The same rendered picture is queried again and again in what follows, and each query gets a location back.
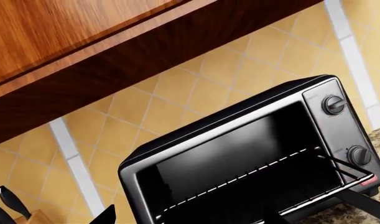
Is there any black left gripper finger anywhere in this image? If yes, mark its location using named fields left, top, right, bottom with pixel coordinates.
left=261, top=206, right=286, bottom=224

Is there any black oven door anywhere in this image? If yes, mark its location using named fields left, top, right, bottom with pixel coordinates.
left=345, top=190, right=380, bottom=224

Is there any black toaster oven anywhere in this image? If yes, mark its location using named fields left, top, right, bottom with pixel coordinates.
left=117, top=74, right=380, bottom=224

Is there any black oven knob silver pointer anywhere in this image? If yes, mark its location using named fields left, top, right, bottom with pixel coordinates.
left=321, top=95, right=347, bottom=116

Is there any light wooden knife block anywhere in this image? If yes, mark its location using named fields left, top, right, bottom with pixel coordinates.
left=14, top=208, right=51, bottom=224

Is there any wooden cabinet door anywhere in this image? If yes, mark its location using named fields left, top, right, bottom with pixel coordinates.
left=0, top=0, right=220, bottom=90

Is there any metal wire oven rack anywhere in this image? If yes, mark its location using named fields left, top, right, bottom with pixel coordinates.
left=155, top=146, right=376, bottom=224

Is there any brown wooden wall cabinet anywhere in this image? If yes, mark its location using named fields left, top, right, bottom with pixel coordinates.
left=0, top=0, right=324, bottom=148

